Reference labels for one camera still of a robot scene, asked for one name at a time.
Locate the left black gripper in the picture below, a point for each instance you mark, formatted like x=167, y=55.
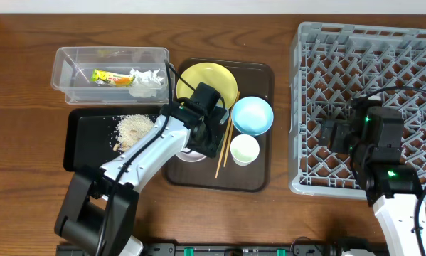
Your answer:
x=212, y=143

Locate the clear plastic waste bin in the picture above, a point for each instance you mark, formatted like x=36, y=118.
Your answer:
x=73, y=67

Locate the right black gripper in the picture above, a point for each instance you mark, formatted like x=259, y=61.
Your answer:
x=343, y=131

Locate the spilled rice pile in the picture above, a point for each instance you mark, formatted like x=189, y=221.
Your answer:
x=129, y=130

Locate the dark brown serving tray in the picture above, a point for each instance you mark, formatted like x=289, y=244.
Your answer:
x=254, y=79

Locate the light blue bowl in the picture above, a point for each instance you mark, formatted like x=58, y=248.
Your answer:
x=252, y=116

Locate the white bowl with rice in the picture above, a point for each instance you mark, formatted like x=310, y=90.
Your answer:
x=190, y=156

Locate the wooden chopstick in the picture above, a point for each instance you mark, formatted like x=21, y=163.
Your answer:
x=228, y=141
x=226, y=136

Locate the yellow plate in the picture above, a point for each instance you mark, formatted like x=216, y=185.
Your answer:
x=216, y=76

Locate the crumpled white tissue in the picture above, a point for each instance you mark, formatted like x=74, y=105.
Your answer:
x=147, y=84

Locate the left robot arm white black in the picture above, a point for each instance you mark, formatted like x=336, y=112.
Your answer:
x=99, y=208

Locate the green orange snack wrapper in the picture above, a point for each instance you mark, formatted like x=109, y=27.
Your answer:
x=103, y=77

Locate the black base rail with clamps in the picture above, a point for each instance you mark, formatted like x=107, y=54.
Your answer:
x=302, y=246

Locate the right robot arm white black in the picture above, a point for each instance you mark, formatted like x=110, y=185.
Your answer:
x=373, y=141

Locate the pale green cup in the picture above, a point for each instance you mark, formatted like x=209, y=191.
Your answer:
x=244, y=149

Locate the black food waste tray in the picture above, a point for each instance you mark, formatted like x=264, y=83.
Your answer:
x=92, y=134

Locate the grey dishwasher rack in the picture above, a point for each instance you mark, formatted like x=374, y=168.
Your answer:
x=332, y=64

